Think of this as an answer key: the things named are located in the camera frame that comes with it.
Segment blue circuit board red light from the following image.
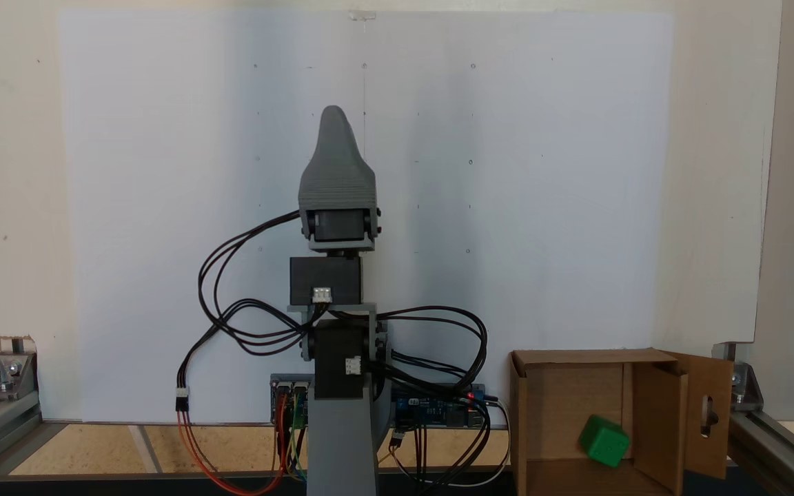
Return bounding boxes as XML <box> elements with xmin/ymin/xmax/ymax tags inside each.
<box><xmin>390</xmin><ymin>384</ymin><xmax>487</xmax><ymax>428</ymax></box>

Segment metal corner bracket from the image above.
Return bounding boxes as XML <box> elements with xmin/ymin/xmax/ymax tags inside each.
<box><xmin>0</xmin><ymin>351</ymin><xmax>39</xmax><ymax>401</ymax></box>
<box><xmin>713</xmin><ymin>342</ymin><xmax>764</xmax><ymax>413</ymax></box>

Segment black cable with white connector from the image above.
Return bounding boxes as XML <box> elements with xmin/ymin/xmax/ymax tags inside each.
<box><xmin>176</xmin><ymin>298</ymin><xmax>312</xmax><ymax>413</ymax></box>

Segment coloured jumper wires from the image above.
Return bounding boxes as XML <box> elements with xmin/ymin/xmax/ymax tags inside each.
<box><xmin>274</xmin><ymin>391</ymin><xmax>310</xmax><ymax>482</ymax></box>

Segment red and orange wire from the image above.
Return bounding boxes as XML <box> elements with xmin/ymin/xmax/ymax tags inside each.
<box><xmin>176</xmin><ymin>408</ymin><xmax>289</xmax><ymax>496</ymax></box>

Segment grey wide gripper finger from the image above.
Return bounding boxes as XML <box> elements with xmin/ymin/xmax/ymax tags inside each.
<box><xmin>301</xmin><ymin>105</ymin><xmax>376</xmax><ymax>179</ymax></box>

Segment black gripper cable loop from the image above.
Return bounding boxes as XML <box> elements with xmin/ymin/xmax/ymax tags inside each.
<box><xmin>197</xmin><ymin>209</ymin><xmax>316</xmax><ymax>358</ymax></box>

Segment large white paper sheet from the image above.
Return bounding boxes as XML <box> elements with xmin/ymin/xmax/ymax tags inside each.
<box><xmin>58</xmin><ymin>10</ymin><xmax>673</xmax><ymax>423</ymax></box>

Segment thin white cable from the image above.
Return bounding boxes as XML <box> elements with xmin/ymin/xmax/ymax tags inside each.
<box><xmin>391</xmin><ymin>397</ymin><xmax>512</xmax><ymax>487</ymax></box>

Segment brown cardboard box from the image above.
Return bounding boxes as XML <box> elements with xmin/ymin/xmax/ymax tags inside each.
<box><xmin>509</xmin><ymin>348</ymin><xmax>734</xmax><ymax>496</ymax></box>

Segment black looping arm cables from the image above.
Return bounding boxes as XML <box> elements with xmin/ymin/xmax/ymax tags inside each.
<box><xmin>368</xmin><ymin>306</ymin><xmax>489</xmax><ymax>414</ymax></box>

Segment thin black cable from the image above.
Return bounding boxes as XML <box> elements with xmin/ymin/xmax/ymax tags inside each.
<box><xmin>407</xmin><ymin>406</ymin><xmax>493</xmax><ymax>487</ymax></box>

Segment green dice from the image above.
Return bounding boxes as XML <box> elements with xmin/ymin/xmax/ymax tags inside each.
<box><xmin>578</xmin><ymin>414</ymin><xmax>631</xmax><ymax>470</ymax></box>

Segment circuit board with jumper wires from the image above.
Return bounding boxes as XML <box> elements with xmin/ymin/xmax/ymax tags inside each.
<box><xmin>270</xmin><ymin>374</ymin><xmax>318</xmax><ymax>425</ymax></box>

